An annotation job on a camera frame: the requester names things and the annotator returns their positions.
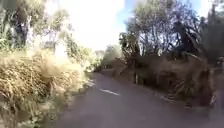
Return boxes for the grey asphalt path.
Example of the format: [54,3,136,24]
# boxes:
[49,71,224,128]

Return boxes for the dry brown bushes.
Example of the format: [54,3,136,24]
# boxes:
[99,54,224,109]

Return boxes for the row of trees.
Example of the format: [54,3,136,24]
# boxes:
[0,0,103,73]
[118,0,224,64]

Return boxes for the dry yellow grass bank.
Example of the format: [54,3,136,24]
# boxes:
[0,48,89,128]

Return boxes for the dark post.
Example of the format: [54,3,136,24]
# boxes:
[132,59,139,85]

